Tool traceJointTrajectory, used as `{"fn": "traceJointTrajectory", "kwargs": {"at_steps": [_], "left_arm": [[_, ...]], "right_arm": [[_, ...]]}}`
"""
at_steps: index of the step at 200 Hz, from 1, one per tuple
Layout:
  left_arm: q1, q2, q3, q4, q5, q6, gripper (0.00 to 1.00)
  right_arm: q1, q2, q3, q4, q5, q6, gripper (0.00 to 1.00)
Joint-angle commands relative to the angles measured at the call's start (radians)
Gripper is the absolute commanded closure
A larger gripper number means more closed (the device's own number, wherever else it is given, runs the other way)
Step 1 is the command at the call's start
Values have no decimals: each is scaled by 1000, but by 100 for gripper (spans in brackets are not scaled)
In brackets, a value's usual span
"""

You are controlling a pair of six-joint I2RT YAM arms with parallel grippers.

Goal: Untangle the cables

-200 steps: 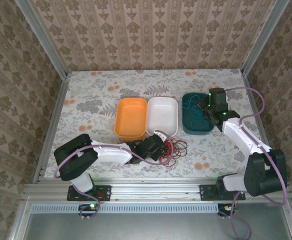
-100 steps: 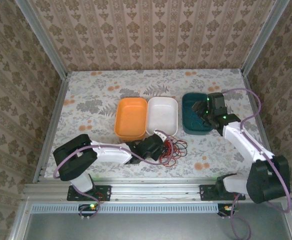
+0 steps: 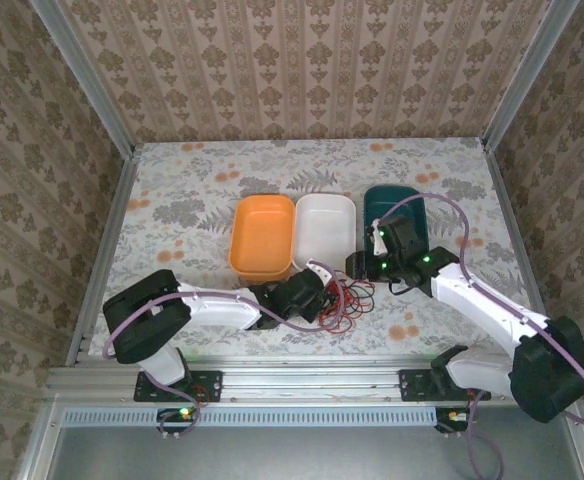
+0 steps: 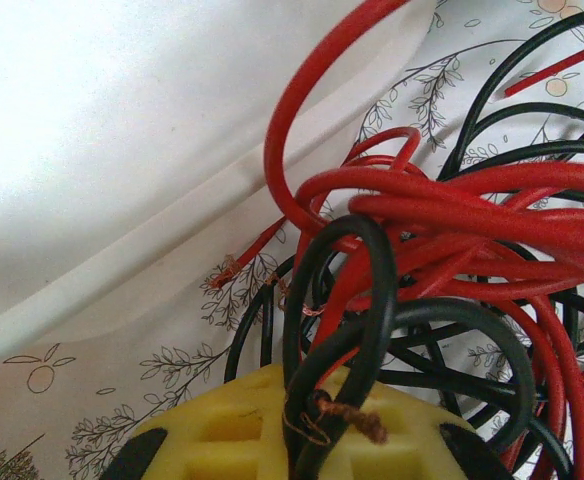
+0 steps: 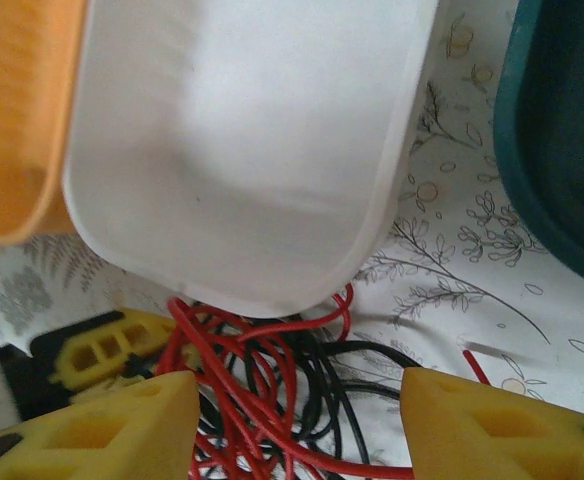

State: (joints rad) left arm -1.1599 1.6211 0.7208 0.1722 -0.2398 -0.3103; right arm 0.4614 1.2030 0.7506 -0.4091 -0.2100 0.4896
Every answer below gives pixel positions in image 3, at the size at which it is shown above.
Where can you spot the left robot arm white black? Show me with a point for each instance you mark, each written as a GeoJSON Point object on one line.
{"type": "Point", "coordinates": [217, 305]}

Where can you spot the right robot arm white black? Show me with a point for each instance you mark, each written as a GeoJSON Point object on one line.
{"type": "Point", "coordinates": [482, 300]}

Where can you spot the teal plastic bin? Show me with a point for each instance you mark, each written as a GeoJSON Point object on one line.
{"type": "Point", "coordinates": [387, 197]}

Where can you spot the white plastic bin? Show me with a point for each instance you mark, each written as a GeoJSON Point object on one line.
{"type": "Point", "coordinates": [324, 230]}

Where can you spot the orange plastic bin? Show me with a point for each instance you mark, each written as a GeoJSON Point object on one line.
{"type": "Point", "coordinates": [262, 235]}

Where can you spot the floral table cover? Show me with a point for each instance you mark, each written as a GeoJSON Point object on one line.
{"type": "Point", "coordinates": [197, 175]}

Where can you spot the aluminium mounting rail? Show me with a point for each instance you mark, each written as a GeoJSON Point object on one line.
{"type": "Point", "coordinates": [312, 382]}

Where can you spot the aluminium side rail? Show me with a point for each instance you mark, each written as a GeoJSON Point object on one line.
{"type": "Point", "coordinates": [104, 260]}
{"type": "Point", "coordinates": [514, 235]}

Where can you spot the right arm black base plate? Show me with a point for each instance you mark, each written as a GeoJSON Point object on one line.
{"type": "Point", "coordinates": [412, 386]}

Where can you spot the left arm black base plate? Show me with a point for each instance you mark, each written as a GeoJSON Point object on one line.
{"type": "Point", "coordinates": [212, 386]}

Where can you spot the aluminium frame post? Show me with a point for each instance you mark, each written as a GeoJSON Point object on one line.
{"type": "Point", "coordinates": [519, 75]}
{"type": "Point", "coordinates": [84, 80]}

